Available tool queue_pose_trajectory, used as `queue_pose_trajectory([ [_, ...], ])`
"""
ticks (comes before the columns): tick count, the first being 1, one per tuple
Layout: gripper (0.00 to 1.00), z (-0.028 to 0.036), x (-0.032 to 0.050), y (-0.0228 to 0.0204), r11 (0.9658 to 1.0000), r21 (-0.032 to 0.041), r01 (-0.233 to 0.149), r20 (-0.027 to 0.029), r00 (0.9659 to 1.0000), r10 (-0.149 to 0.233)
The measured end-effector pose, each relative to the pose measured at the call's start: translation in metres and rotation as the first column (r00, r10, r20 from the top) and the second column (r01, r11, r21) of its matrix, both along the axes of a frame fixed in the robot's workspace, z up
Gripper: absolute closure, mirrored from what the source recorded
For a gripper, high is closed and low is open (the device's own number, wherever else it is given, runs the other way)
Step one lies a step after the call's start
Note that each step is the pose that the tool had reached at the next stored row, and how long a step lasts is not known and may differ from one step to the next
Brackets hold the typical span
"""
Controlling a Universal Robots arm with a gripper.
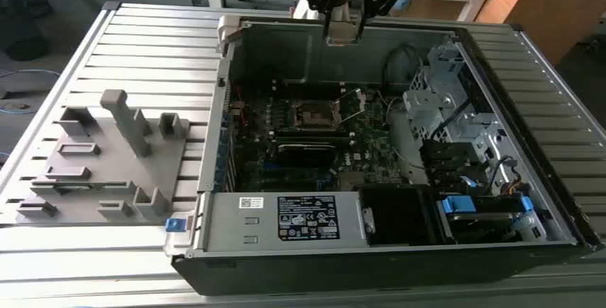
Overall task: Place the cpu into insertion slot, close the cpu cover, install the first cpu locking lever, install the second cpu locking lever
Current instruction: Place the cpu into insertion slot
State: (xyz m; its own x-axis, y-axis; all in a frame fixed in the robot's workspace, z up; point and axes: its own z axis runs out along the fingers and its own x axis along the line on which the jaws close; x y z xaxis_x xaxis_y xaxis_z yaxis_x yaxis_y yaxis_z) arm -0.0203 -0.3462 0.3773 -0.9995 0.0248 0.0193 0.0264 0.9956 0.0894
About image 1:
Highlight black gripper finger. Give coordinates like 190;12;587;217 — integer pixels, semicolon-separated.
354;0;378;39
322;0;342;45

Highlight silver square CPU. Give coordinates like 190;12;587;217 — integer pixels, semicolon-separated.
325;20;364;45

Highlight metal socket cover frame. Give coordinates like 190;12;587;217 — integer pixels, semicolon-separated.
332;87;366;110

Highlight CPU socket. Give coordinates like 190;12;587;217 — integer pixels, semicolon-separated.
290;99;342;132

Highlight black RAM slot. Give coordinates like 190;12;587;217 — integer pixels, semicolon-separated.
277;139;353;145
274;131;349;138
274;128;349;133
276;136;352;141

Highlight silver metal drive cage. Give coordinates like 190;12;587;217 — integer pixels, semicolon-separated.
400;43;524;185

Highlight green motherboard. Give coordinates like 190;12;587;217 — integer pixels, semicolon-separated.
226;80;426;194

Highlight black graphics card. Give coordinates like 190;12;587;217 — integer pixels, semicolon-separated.
276;143;336;167

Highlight brown wooden cabinet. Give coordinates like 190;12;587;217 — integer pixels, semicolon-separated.
475;0;606;66

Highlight black plastic holder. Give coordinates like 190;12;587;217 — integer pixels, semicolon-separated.
418;140;491;185

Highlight tan chipset heatsink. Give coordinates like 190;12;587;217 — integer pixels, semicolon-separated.
337;171;366;187

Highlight hard disk in blue carrier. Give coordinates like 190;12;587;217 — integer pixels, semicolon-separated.
434;194;540;244

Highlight silver power supply unit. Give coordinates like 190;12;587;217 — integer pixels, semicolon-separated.
200;191;369;252

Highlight grey plastic parts rack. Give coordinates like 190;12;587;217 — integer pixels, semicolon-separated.
13;89;193;224

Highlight black floor bin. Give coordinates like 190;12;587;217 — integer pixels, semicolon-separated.
1;11;50;62

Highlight black open PC case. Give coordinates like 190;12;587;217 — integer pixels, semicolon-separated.
162;13;604;297

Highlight green RAM stick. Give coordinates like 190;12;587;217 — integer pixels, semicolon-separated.
50;181;129;192

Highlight black straight cable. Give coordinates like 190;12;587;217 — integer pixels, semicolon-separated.
428;97;473;144

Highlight thin grey wire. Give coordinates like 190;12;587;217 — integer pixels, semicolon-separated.
382;95;426;172

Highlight coloured wire bundle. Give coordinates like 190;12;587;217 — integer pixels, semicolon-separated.
489;155;529;195

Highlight blue floor cable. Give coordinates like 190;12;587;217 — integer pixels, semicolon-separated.
0;68;62;116

